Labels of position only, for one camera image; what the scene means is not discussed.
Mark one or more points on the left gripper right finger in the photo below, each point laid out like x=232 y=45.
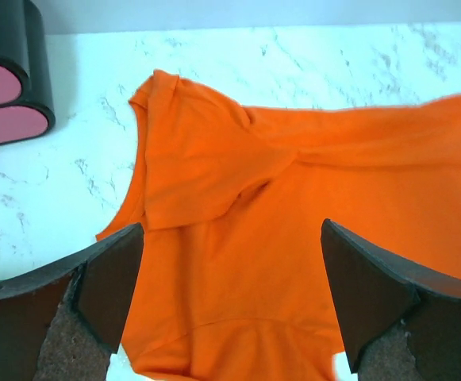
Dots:
x=399 y=320

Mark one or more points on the orange t shirt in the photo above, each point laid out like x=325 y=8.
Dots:
x=232 y=283

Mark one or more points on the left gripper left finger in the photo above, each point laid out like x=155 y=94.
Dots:
x=64 y=321

